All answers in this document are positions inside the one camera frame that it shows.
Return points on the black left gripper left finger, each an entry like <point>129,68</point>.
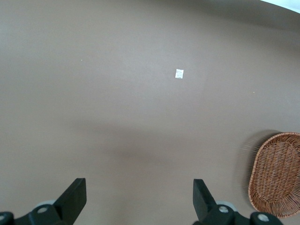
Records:
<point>68,201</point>

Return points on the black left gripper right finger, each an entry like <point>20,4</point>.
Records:
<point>204,204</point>

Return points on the oval brown wicker basket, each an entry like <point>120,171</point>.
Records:
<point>276,173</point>

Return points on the brown table cover sheet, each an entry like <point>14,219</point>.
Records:
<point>117,93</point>

